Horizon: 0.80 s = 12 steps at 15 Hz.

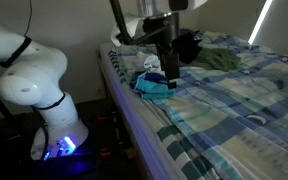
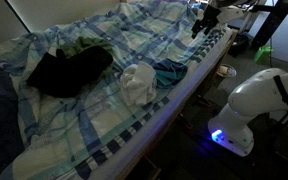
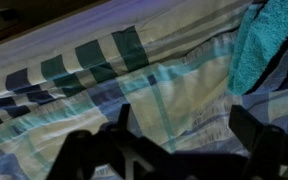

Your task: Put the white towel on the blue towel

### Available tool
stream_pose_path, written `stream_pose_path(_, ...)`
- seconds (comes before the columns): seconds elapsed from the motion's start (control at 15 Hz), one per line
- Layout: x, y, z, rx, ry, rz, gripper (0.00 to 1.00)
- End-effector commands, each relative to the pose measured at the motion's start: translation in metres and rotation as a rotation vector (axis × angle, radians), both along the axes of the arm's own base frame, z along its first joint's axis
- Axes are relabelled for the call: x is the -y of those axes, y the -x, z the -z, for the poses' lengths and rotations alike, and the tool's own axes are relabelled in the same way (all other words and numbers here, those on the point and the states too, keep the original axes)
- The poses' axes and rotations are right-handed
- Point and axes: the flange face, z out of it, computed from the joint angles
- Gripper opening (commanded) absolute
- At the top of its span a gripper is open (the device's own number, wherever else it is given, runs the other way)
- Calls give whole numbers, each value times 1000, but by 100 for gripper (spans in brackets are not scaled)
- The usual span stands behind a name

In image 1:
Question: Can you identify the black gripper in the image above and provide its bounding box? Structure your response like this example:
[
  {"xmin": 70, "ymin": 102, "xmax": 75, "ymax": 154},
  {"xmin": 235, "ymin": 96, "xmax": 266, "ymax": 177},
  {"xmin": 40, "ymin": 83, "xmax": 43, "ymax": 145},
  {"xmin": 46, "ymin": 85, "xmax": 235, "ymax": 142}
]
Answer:
[{"xmin": 143, "ymin": 14, "xmax": 181, "ymax": 90}]

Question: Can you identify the white towel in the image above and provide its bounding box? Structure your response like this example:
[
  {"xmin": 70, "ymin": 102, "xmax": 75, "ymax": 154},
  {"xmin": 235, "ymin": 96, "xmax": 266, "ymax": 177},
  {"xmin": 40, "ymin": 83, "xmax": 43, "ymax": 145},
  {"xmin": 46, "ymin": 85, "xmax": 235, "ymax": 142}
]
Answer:
[{"xmin": 143, "ymin": 54, "xmax": 166, "ymax": 75}]

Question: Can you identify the blue towel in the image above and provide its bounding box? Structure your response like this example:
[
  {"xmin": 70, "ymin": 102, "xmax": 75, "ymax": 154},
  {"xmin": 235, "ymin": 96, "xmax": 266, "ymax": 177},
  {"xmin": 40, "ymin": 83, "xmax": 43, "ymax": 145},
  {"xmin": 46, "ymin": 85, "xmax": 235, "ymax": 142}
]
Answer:
[{"xmin": 130, "ymin": 70, "xmax": 178, "ymax": 100}]

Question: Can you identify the black cloth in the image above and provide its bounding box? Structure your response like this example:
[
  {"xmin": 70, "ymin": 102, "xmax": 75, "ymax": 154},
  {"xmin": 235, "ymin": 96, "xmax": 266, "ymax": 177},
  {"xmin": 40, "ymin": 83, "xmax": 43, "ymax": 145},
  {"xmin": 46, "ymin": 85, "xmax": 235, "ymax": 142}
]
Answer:
[{"xmin": 172, "ymin": 29, "xmax": 203, "ymax": 64}]

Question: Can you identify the dark blue pillow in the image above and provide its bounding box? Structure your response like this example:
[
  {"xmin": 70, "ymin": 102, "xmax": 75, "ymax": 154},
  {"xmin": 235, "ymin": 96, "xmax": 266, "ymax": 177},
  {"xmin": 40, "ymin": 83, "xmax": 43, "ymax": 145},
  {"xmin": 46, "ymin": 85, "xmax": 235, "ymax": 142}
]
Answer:
[{"xmin": 178, "ymin": 28, "xmax": 201, "ymax": 37}]

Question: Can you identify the green cloth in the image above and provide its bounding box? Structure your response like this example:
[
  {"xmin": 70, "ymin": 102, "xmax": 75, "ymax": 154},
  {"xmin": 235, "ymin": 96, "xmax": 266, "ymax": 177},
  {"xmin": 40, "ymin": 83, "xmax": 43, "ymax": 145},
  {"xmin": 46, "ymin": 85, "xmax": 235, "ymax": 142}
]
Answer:
[{"xmin": 187, "ymin": 46, "xmax": 242, "ymax": 72}]

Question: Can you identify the white crumpled paper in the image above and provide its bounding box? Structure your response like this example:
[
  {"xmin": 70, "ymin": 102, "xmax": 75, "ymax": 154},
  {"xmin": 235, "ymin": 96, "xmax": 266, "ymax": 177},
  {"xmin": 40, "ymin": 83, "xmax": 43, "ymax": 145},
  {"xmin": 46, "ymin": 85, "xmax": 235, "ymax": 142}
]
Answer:
[{"xmin": 110, "ymin": 13, "xmax": 146, "ymax": 47}]

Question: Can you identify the blue plaid bedsheet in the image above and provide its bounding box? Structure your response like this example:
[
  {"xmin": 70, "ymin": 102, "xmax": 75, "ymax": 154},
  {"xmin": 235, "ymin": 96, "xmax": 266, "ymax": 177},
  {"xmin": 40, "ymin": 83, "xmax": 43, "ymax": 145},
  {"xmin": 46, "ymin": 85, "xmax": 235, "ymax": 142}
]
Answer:
[{"xmin": 108, "ymin": 31, "xmax": 288, "ymax": 180}]

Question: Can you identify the bed frame with mattress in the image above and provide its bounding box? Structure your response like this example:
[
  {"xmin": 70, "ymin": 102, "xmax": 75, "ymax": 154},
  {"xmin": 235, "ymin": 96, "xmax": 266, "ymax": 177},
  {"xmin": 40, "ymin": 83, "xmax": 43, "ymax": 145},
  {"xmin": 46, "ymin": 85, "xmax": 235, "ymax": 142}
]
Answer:
[{"xmin": 98, "ymin": 42, "xmax": 173, "ymax": 180}]

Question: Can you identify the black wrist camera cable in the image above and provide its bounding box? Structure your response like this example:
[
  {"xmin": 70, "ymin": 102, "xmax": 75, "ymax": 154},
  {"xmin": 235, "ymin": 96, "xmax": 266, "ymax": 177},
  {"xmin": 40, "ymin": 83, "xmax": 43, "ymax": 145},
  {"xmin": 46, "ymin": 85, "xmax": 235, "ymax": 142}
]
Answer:
[{"xmin": 109, "ymin": 0, "xmax": 169, "ymax": 46}]

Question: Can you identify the red handled clamp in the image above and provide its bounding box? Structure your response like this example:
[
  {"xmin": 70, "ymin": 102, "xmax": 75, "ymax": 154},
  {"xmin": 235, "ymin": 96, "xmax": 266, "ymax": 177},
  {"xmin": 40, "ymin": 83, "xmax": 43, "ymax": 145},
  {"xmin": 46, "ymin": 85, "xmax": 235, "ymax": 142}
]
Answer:
[{"xmin": 99, "ymin": 149, "xmax": 114, "ymax": 158}]

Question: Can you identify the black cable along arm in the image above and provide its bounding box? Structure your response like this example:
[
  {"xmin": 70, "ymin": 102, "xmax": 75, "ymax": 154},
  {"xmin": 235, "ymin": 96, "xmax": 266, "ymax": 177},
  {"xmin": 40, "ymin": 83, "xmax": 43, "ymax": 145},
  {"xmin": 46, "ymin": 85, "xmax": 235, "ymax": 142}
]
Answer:
[{"xmin": 0, "ymin": 0, "xmax": 67, "ymax": 162}]

